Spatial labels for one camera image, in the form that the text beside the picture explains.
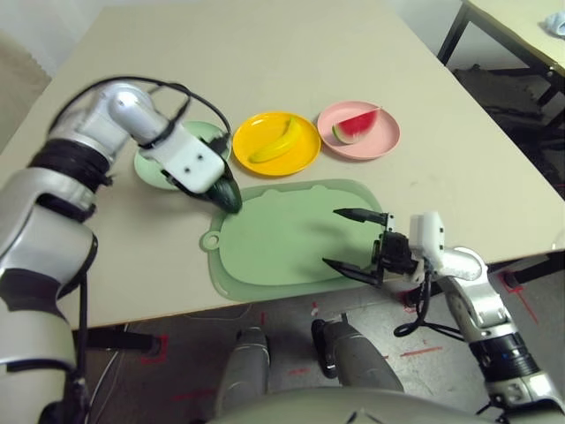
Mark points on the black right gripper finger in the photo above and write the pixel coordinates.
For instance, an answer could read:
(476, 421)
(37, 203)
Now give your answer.
(359, 215)
(353, 270)

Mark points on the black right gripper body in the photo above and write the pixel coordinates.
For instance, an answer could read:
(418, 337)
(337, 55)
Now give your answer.
(395, 256)

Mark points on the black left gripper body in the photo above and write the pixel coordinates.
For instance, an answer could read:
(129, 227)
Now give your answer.
(178, 183)

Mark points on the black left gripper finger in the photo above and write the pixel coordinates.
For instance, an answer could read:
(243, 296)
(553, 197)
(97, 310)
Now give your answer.
(231, 176)

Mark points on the dark green toy avocado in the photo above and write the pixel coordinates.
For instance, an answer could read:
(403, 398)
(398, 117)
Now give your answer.
(225, 196)

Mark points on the yellow toy banana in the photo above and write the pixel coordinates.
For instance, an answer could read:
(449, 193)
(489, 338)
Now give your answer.
(278, 146)

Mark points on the red watermelon slice toy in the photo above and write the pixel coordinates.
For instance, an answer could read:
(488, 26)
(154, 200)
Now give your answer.
(357, 126)

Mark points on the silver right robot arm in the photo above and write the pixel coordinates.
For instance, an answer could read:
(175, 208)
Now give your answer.
(481, 300)

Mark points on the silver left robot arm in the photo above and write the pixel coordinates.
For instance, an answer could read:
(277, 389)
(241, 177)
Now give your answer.
(128, 106)

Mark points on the light green round plate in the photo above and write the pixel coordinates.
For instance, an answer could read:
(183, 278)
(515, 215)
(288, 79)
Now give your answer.
(148, 170)

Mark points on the pink round plate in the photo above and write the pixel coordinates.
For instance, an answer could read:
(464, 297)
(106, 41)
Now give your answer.
(375, 146)

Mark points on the yellow round plate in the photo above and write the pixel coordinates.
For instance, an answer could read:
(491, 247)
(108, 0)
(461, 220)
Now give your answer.
(300, 150)

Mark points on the green silicone cutting mat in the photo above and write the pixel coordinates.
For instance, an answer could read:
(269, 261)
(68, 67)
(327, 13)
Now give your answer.
(273, 243)

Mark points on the black robot foot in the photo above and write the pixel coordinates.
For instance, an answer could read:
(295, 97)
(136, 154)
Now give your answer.
(324, 349)

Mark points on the grey right robot leg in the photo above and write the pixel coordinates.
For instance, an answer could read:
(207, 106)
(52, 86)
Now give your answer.
(362, 362)

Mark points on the grey robot leg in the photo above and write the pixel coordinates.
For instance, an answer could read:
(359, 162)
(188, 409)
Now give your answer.
(245, 366)
(362, 362)

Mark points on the black table leg bar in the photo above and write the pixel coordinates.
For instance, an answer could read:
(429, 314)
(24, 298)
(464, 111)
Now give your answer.
(512, 276)
(119, 341)

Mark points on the grey robot torso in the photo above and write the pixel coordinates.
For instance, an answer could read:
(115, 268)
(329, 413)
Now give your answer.
(353, 411)

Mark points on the grey left robot leg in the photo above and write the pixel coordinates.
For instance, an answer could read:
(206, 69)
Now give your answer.
(245, 366)

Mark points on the dark floor mat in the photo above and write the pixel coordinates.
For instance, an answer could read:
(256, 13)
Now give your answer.
(507, 101)

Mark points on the beige cloth sheet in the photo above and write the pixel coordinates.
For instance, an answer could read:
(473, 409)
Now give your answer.
(17, 79)

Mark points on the black framed side table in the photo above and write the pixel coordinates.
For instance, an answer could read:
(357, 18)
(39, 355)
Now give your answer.
(507, 26)

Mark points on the light blue cloth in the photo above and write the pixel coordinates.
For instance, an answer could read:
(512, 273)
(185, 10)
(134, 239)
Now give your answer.
(556, 22)

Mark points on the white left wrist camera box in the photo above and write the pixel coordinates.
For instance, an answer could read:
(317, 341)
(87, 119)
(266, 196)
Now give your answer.
(190, 154)

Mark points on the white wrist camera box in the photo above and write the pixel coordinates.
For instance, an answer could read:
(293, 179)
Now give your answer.
(190, 154)
(426, 234)

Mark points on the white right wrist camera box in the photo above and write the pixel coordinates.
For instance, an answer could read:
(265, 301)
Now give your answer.
(426, 234)

